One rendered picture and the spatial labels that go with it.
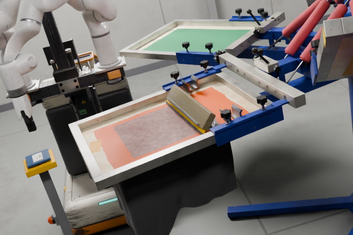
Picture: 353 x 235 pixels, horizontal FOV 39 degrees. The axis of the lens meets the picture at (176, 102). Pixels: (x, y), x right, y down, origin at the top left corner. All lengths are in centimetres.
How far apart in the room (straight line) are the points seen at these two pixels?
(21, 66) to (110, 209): 135
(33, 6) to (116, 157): 69
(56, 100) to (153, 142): 120
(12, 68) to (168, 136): 67
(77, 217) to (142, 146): 119
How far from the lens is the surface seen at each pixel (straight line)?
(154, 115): 227
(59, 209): 232
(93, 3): 229
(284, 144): 367
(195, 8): 548
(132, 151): 202
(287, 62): 231
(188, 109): 212
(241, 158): 360
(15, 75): 202
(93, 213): 312
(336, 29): 114
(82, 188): 323
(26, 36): 214
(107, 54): 246
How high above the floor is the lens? 192
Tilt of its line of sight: 24 degrees down
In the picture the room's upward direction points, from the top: 14 degrees counter-clockwise
